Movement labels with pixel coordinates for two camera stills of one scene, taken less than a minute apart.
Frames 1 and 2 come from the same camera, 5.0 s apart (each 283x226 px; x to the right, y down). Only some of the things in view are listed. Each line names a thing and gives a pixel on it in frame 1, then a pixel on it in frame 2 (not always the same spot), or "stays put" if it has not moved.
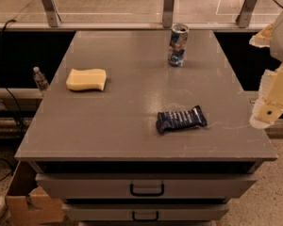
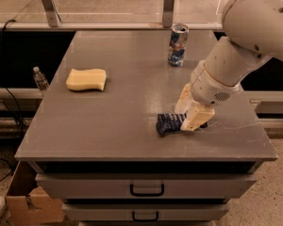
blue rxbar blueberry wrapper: x=178 y=120 stays put
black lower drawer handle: x=144 y=219 stays put
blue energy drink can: x=178 y=38 stays put
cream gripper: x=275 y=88 → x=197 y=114
